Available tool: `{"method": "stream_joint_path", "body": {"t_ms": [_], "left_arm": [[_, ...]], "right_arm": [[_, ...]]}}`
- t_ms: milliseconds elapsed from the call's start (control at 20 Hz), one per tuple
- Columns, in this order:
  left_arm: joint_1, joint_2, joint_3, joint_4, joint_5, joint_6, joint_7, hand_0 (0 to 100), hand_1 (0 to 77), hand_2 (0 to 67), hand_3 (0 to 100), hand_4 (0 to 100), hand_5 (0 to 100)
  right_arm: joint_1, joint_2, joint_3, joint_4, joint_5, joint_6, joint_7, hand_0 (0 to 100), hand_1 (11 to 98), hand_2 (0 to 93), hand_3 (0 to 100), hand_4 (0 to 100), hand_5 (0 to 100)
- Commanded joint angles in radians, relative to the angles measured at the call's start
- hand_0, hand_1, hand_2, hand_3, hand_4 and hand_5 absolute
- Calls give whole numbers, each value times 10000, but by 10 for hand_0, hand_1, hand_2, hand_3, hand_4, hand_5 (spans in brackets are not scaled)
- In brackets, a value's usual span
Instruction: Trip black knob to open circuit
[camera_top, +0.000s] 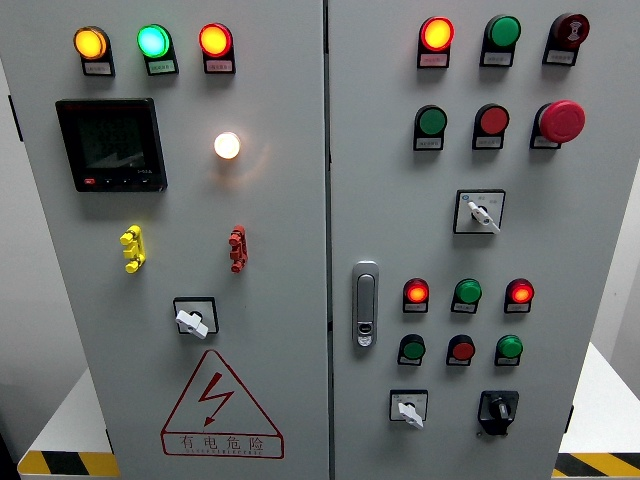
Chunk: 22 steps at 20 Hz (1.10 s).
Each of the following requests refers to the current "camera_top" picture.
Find black-handled turn switch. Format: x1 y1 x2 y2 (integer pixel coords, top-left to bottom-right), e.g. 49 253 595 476
476 390 520 438

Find pale grey cabinet door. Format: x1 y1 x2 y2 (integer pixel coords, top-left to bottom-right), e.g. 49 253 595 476
0 0 331 480
327 0 640 480

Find silver door lock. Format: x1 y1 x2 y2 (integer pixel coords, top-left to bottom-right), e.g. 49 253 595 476
351 260 380 350

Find small red indicator lamp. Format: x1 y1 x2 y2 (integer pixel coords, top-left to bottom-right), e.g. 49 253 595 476
403 278 430 305
505 278 536 305

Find white round lamp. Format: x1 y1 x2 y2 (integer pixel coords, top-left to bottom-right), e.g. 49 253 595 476
213 131 242 161

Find small green push button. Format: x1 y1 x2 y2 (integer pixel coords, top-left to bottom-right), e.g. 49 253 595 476
399 334 427 361

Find small green indicator lamp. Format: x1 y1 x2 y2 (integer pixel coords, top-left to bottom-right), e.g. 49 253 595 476
496 334 524 360
454 278 483 305

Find large green push button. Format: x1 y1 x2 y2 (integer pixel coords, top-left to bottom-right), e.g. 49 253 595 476
416 104 449 136

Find small red push button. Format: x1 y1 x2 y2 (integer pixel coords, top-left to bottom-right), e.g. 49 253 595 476
447 334 476 362

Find red warning triangle sign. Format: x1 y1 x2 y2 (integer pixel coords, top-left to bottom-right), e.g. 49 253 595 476
160 348 286 460

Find large red push button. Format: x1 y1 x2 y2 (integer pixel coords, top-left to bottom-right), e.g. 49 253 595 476
476 103 511 136

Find large red indicator lamp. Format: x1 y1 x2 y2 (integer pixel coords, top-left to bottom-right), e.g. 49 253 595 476
198 22 234 59
419 16 456 53

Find black digital display meter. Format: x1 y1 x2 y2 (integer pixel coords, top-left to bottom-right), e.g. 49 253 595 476
54 97 169 193

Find large green indicator lamp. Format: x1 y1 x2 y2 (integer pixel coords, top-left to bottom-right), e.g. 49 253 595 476
485 14 522 50
136 23 173 59

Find large red stop button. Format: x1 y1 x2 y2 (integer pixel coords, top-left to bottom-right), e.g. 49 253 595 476
537 99 587 145

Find large yellow indicator lamp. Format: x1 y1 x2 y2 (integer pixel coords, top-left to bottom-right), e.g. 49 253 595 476
73 25 110 62

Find dark red buzzer lamp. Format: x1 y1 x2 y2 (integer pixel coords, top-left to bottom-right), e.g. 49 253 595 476
551 12 591 50

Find black yellow striped tape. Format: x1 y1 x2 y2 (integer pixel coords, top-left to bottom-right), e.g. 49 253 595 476
552 452 640 479
17 451 121 478

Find small red handle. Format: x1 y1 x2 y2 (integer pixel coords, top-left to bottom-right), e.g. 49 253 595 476
228 224 249 274

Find slim white-handled turn switch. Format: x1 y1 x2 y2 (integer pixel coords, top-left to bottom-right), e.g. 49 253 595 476
452 188 507 236

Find small yellow handle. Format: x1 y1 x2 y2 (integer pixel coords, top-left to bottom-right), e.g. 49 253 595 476
119 224 147 274

